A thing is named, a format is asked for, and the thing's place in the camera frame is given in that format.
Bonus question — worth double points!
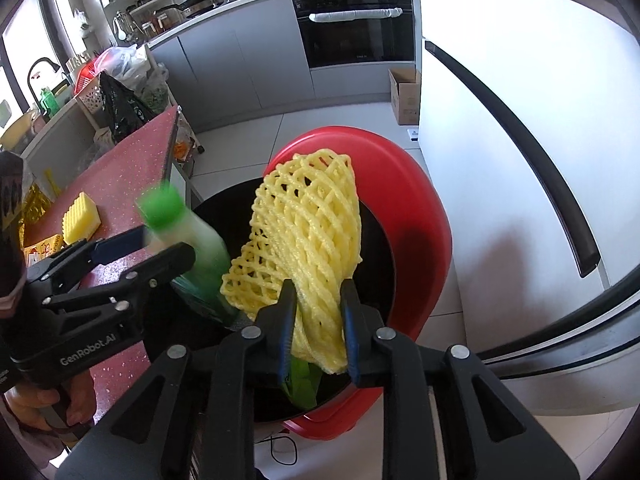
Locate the grey lower cabinets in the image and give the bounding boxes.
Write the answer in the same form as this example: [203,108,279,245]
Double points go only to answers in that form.
[147,0,421,133]

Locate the gold foil packet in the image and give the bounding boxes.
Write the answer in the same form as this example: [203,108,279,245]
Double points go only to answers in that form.
[22,182,53,223]

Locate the person's left hand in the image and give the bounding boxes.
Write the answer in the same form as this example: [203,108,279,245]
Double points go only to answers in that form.
[5,372,96,431]

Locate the black cable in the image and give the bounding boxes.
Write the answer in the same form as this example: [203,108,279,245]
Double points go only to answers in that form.
[255,432,298,466]

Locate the red plastic basket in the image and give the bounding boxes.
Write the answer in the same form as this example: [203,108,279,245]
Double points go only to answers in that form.
[74,50,116,98]

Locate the green capped plastic bottle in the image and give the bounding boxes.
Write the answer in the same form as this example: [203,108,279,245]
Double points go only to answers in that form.
[136,183,238,321]

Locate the white refrigerator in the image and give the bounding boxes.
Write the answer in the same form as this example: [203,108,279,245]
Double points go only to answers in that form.
[415,0,640,411]

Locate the white plastic bag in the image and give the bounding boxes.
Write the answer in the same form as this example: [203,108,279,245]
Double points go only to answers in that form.
[100,44,151,86]

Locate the cardboard box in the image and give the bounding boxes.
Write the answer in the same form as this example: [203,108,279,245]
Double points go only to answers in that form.
[388,67,422,126]

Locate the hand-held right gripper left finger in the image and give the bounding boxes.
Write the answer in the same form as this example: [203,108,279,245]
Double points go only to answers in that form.
[55,280,299,480]

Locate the yellow foam net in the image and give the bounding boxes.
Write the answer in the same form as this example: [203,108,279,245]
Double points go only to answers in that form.
[61,191,102,245]
[220,147,363,376]

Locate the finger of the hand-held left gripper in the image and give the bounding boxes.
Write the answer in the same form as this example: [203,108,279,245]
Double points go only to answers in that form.
[42,242,196,316]
[27,225,151,297]

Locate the kitchen window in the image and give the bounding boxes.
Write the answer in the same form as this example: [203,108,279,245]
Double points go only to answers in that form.
[0,0,76,126]

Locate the orange and yellow packet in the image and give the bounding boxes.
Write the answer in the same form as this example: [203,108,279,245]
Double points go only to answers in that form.
[22,235,66,266]

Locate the black built-in oven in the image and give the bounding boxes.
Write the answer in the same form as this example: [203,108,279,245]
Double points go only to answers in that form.
[290,0,417,71]

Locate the black kitchen faucet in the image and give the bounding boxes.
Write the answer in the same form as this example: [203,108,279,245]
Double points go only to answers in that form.
[27,56,63,111]

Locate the black plastic bag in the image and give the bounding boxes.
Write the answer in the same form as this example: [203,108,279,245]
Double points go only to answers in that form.
[98,71,156,143]

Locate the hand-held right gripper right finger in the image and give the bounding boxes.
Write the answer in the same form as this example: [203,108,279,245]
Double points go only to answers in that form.
[340,279,581,480]

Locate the black wok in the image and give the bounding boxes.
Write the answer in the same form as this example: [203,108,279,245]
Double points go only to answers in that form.
[152,0,226,16]

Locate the beige basket cart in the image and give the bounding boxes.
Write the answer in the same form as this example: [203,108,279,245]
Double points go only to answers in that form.
[75,80,116,141]

